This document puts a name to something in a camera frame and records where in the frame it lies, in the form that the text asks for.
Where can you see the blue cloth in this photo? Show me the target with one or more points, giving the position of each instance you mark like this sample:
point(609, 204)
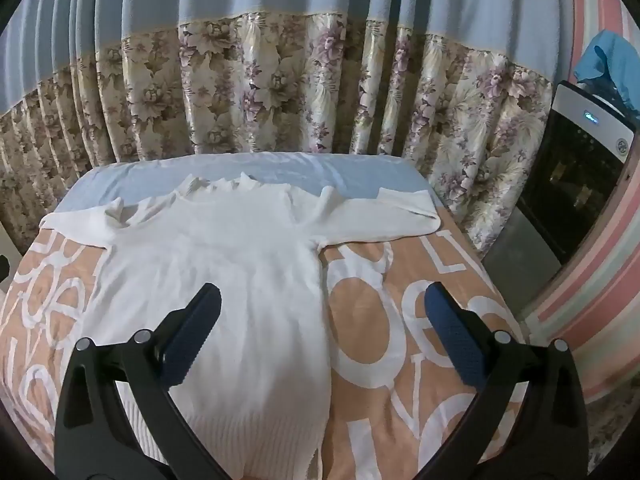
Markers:
point(610, 60)

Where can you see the white knit sweater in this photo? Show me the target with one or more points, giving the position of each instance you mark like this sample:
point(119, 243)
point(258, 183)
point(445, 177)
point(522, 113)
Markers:
point(225, 260)

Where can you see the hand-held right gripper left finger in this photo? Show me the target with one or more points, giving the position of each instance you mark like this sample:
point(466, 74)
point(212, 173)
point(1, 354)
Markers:
point(187, 340)

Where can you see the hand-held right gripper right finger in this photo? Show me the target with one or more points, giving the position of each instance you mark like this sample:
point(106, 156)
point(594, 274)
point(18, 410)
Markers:
point(452, 330)

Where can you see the orange blanket with white letters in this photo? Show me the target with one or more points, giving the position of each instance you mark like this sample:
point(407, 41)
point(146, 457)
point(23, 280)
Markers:
point(400, 280)

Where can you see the light blue bed sheet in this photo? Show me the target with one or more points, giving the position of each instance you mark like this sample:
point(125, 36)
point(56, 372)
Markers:
point(150, 175)

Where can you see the blue and floral curtain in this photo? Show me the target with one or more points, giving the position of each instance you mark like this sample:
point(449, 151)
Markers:
point(280, 85)

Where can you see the black and white appliance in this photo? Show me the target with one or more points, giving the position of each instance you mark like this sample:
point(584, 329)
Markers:
point(570, 180)

